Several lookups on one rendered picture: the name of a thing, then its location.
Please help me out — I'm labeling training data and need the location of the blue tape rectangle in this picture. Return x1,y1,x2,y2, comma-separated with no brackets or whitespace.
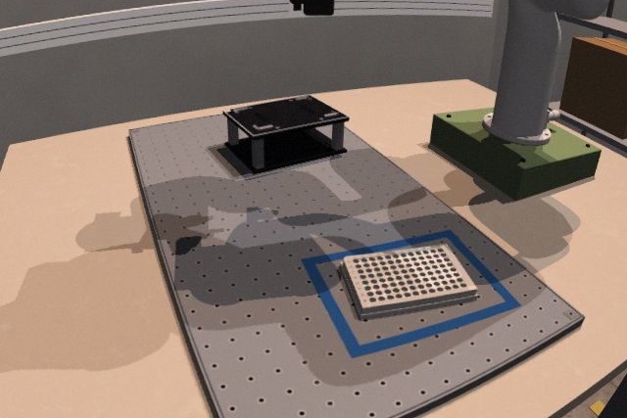
301,230,521,358

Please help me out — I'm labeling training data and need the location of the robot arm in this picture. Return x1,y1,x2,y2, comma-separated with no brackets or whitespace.
483,0,609,145

